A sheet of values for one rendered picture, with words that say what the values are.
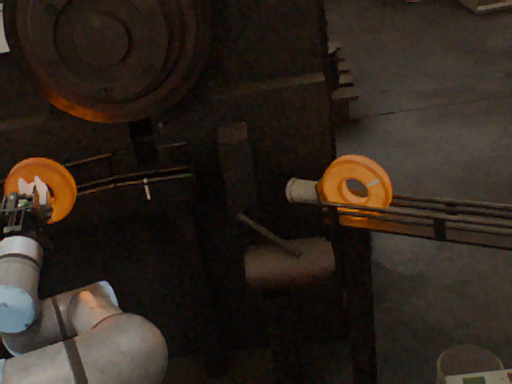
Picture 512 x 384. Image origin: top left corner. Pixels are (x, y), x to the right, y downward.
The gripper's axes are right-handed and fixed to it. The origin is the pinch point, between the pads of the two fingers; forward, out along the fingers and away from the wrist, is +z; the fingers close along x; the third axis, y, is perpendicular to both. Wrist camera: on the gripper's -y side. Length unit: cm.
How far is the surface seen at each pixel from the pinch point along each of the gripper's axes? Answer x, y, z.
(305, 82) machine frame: -63, -6, 27
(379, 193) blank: -74, -13, -6
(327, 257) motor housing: -62, -33, -6
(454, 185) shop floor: -123, -112, 79
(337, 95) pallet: -88, -117, 152
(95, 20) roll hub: -20.5, 28.1, 16.8
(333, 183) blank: -65, -14, 0
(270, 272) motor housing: -48, -34, -8
